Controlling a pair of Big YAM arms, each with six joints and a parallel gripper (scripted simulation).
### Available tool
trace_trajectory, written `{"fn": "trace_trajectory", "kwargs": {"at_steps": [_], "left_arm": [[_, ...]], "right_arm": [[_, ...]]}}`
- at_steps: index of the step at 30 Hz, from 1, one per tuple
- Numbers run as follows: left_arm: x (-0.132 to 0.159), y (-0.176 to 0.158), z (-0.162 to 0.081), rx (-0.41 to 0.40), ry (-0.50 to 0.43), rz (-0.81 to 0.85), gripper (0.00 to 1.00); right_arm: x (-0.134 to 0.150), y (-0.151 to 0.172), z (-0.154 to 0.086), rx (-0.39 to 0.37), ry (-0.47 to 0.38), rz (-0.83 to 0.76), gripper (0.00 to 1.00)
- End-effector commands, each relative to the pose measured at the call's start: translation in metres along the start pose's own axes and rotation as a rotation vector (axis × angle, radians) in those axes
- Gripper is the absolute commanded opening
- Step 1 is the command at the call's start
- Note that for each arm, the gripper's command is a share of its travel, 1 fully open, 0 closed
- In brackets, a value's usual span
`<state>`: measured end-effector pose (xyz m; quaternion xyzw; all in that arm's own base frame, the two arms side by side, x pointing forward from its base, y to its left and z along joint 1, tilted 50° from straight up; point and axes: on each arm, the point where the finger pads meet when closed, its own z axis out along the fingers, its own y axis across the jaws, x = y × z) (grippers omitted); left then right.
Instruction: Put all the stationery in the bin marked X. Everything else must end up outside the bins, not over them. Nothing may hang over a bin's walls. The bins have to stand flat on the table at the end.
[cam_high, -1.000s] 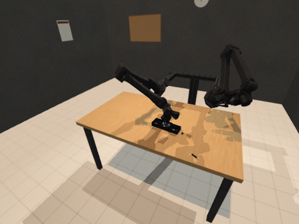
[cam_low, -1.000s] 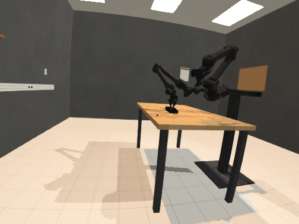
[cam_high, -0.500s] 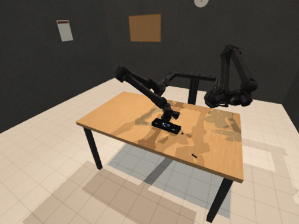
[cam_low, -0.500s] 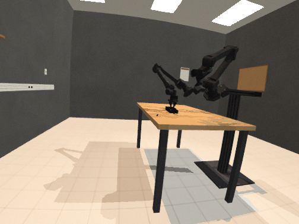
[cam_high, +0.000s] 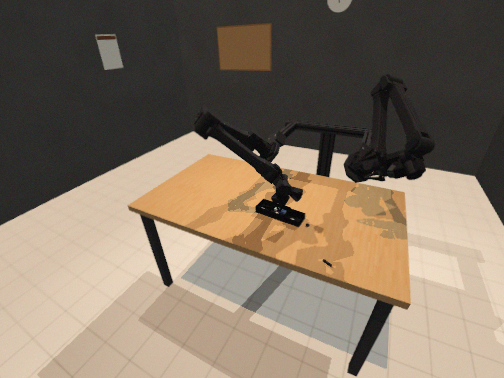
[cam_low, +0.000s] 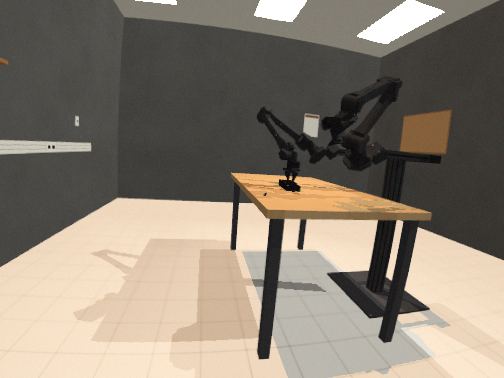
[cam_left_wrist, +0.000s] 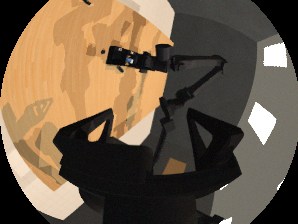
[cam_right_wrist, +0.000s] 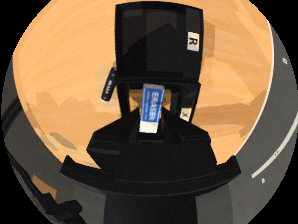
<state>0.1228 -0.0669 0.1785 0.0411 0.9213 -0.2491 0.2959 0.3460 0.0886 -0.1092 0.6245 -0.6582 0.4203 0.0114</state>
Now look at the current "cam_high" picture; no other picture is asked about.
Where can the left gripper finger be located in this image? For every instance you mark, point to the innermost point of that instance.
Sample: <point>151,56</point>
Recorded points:
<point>372,156</point>
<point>380,178</point>

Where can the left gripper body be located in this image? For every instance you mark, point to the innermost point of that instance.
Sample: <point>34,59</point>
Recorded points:
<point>384,165</point>

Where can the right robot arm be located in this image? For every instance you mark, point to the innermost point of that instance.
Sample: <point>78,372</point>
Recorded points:
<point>222,132</point>

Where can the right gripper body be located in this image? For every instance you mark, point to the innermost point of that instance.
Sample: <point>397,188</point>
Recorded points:
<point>276,198</point>

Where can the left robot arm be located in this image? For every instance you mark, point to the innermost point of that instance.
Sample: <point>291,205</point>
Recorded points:
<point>417,146</point>

